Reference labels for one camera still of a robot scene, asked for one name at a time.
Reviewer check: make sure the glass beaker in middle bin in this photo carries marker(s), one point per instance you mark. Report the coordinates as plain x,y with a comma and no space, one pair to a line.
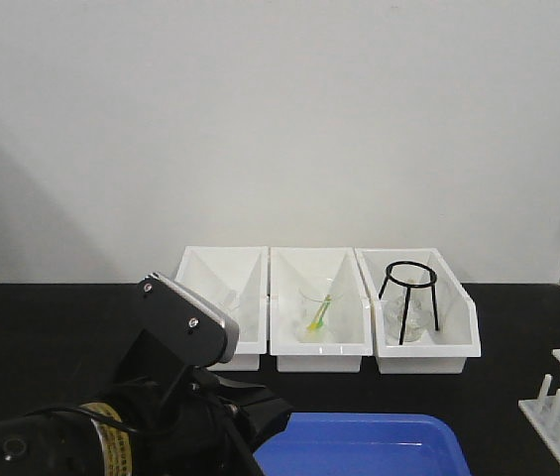
310,294

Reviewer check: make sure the left white storage bin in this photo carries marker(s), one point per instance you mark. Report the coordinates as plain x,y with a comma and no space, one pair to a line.
236,280

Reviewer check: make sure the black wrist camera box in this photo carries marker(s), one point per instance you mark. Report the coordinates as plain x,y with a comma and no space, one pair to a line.
180,331

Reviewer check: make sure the white storage bin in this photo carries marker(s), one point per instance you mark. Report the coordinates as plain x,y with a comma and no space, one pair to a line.
437,352
289,269
236,280

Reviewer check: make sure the blue plastic tray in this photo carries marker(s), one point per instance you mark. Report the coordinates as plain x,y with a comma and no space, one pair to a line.
363,444

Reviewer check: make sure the glassware in left bin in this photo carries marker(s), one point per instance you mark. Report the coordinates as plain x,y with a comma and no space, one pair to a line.
242,311

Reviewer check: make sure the right white storage bin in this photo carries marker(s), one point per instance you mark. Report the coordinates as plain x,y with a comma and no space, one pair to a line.
437,352

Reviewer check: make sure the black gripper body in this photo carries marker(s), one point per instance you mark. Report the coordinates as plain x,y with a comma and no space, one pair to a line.
208,425

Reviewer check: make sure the black wire tripod stand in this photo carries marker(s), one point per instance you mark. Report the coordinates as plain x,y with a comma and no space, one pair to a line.
403,314

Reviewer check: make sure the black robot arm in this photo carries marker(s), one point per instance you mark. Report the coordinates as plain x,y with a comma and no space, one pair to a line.
89,438

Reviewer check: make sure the yellow green plastic droppers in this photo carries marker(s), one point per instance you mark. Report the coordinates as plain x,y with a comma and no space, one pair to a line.
318,316

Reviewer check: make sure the middle white storage bin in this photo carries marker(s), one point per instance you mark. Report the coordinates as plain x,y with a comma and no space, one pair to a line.
289,269

